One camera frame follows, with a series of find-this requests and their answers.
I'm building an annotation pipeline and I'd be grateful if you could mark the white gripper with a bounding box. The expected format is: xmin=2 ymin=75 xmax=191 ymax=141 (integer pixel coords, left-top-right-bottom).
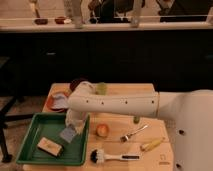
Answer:
xmin=65 ymin=109 xmax=88 ymax=134

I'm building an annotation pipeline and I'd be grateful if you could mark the blue sponge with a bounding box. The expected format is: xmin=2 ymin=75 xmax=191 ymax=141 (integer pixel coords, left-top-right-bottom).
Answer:
xmin=60 ymin=127 xmax=76 ymax=143

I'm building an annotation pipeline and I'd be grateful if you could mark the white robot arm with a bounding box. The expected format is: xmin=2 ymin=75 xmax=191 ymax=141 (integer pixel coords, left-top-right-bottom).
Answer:
xmin=65 ymin=81 xmax=213 ymax=171

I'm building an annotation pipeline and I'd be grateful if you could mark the green plastic tray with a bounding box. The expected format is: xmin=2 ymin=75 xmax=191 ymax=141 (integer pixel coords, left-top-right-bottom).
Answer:
xmin=16 ymin=113 xmax=90 ymax=166

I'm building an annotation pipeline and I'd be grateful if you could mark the wooden block in tray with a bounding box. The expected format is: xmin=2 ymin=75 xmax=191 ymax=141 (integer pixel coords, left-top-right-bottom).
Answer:
xmin=37 ymin=137 xmax=63 ymax=157

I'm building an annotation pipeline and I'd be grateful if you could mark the white cloth on plate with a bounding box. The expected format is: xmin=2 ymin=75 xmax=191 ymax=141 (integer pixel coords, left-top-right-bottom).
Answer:
xmin=52 ymin=93 xmax=68 ymax=109

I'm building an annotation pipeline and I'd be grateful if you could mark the orange peach fruit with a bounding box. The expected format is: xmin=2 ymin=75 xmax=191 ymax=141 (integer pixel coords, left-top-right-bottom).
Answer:
xmin=96 ymin=124 xmax=109 ymax=137

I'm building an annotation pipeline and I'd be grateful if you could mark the dark red bowl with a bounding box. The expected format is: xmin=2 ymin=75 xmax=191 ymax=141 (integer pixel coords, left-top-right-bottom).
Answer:
xmin=70 ymin=78 xmax=85 ymax=91

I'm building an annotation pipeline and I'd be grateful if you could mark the green translucent cup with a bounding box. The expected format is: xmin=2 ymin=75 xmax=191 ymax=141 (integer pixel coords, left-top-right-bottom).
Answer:
xmin=96 ymin=82 xmax=107 ymax=95

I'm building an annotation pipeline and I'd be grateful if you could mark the silver fork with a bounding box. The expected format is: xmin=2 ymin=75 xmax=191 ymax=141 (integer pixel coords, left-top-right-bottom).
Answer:
xmin=120 ymin=125 xmax=148 ymax=142

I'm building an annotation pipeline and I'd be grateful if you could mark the green chili pepper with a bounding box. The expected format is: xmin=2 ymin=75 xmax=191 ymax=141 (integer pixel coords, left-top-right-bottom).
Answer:
xmin=133 ymin=116 xmax=140 ymax=124

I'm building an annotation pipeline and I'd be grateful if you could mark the red bowl on counter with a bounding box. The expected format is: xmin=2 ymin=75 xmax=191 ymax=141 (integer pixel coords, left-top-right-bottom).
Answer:
xmin=55 ymin=17 xmax=66 ymax=24

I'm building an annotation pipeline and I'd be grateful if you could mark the dark bowl on counter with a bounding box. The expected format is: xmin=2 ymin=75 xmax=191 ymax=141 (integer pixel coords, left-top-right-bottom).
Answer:
xmin=34 ymin=18 xmax=48 ymax=25

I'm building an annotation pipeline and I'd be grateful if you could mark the dish brush white handle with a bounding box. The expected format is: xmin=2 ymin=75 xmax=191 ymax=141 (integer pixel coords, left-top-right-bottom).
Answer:
xmin=90 ymin=149 xmax=140 ymax=164

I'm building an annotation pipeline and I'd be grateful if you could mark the black chair frame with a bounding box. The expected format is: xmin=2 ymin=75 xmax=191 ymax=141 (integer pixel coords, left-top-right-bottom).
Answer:
xmin=0 ymin=56 xmax=32 ymax=163

